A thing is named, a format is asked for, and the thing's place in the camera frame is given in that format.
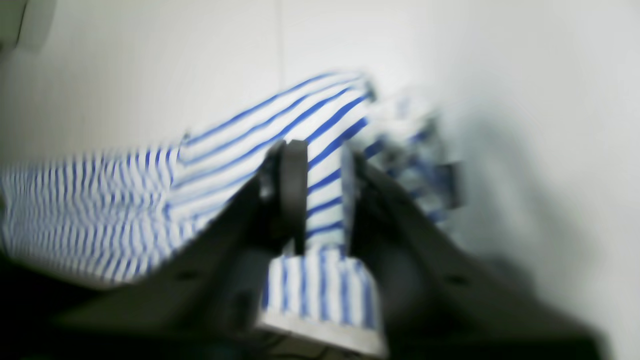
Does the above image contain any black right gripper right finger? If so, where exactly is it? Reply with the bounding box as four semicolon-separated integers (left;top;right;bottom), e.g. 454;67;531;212
346;149;602;360

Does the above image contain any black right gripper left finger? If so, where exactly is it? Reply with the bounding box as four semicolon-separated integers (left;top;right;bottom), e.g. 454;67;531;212
1;140;308;360

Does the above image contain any blue white striped T-shirt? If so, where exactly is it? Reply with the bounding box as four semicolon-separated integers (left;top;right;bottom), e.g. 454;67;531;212
1;71;452;357

